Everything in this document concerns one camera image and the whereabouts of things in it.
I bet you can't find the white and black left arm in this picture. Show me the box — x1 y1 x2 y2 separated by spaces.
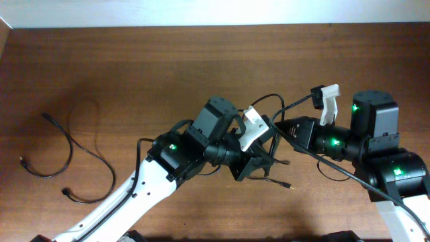
54 96 274 241

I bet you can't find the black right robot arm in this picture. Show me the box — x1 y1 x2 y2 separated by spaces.
269 91 429 241

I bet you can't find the black left camera cable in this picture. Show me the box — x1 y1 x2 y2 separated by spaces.
75 93 286 242

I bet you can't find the thin black USB cable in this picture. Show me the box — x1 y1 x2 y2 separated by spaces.
247 134 296 191

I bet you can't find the black camera cable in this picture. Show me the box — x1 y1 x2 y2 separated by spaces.
269 93 430 239
75 93 286 242

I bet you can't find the thick black HDMI cable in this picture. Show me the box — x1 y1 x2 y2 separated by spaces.
19 112 117 205

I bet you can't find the black right camera cable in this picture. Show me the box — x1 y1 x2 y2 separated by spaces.
269 93 430 239

